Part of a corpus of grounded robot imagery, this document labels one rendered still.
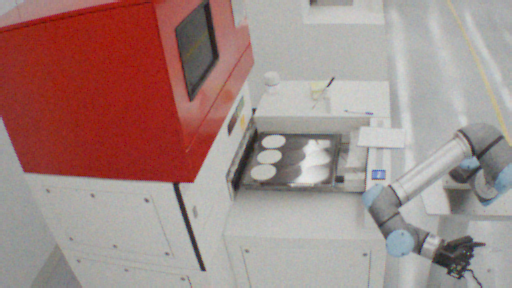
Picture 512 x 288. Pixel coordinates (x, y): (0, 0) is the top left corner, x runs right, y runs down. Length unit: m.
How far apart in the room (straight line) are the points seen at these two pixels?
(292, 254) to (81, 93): 0.99
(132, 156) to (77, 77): 0.31
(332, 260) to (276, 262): 0.22
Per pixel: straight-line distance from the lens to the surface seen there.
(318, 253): 1.88
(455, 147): 1.41
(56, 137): 1.66
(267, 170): 2.04
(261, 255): 1.94
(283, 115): 2.25
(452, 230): 2.19
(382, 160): 1.94
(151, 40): 1.29
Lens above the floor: 2.10
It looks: 33 degrees down
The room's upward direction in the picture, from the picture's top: 10 degrees counter-clockwise
